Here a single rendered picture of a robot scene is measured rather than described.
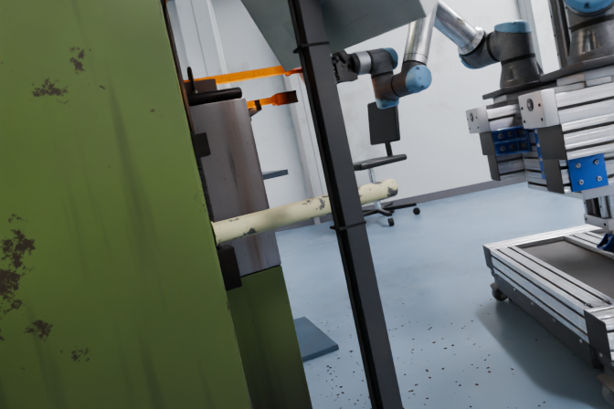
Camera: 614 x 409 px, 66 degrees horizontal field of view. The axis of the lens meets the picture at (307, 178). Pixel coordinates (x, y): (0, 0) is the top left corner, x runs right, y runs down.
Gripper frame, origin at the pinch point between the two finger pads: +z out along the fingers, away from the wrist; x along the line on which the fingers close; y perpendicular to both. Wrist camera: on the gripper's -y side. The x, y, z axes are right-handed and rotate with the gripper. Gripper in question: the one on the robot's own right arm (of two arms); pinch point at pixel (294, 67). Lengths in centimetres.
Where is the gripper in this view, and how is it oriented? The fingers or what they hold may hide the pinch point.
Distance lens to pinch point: 146.8
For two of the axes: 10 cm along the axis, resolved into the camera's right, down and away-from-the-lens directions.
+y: 2.2, 9.7, 0.6
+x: -3.6, 0.2, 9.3
